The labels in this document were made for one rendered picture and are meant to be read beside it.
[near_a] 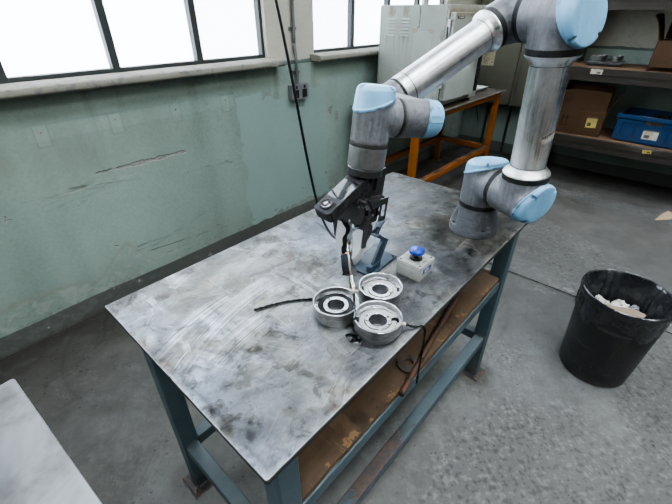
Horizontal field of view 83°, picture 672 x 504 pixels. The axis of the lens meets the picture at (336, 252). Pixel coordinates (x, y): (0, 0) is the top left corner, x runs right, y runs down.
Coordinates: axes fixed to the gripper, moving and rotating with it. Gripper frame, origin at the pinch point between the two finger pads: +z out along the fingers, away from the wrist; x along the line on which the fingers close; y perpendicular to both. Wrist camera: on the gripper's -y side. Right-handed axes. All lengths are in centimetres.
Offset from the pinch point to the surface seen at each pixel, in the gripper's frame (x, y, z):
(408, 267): -5.2, 19.5, 7.2
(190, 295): 29.9, -22.1, 16.5
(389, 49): 138, 198, -47
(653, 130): -23, 353, -11
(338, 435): -11.5, -9.6, 39.5
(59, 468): 17, -57, 33
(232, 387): -0.7, -30.7, 17.2
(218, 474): 19, -24, 73
